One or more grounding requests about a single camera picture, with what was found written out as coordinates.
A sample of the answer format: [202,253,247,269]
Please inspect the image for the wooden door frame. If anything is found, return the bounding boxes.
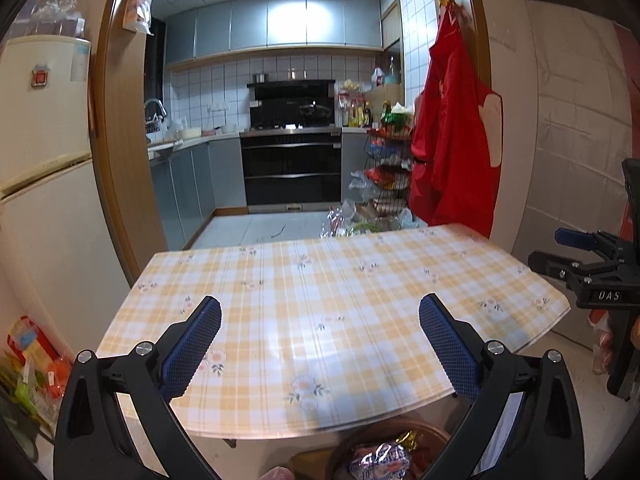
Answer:
[91,0,167,284]

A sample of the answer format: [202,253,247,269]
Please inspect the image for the grey kitchen cabinets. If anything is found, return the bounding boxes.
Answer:
[148,133,248,250]
[165,0,382,65]

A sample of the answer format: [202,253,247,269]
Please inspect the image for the red hanging apron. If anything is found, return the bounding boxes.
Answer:
[409,0,503,237]

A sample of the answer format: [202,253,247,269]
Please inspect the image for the grey upper kitchen cabinets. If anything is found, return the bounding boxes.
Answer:
[165,0,382,65]

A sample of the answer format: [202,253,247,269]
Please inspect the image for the gold foil wrapper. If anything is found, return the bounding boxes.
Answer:
[395,429,418,453]

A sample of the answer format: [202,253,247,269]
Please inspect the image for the brown trash bin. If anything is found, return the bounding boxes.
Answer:
[324,417,450,480]

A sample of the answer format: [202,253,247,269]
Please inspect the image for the items on fridge top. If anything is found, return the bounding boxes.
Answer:
[1,0,86,44]

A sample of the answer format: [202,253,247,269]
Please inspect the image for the grey lower kitchen cabinets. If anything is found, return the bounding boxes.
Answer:
[148,133,248,250]

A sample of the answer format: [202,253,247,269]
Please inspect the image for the cream refrigerator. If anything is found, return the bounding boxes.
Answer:
[1,36,129,354]

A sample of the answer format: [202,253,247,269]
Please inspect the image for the wire storage rack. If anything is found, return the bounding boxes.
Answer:
[362,128,412,216]

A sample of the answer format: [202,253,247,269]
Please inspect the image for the black oven stove unit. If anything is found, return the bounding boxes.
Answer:
[240,79,342,214]

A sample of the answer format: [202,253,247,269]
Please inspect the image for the red fridge magnet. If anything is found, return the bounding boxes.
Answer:
[30,65,50,89]

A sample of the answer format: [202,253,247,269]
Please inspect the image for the hanging bag on frame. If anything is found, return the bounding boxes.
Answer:
[122,0,152,35]

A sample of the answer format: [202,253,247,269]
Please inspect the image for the person's right hand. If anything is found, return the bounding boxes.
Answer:
[592,311,613,375]

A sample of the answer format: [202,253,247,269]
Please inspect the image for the crushed blue can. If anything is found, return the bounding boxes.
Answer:
[348,442,411,480]

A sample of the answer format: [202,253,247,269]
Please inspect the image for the chrome kitchen faucet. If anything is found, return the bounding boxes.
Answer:
[143,99,168,134]

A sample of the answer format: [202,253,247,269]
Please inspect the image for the colourful clutter on floor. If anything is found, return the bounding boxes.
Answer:
[1,315,70,441]

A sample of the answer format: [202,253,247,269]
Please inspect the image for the plastic bags on floor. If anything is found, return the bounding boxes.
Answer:
[320,200,426,238]

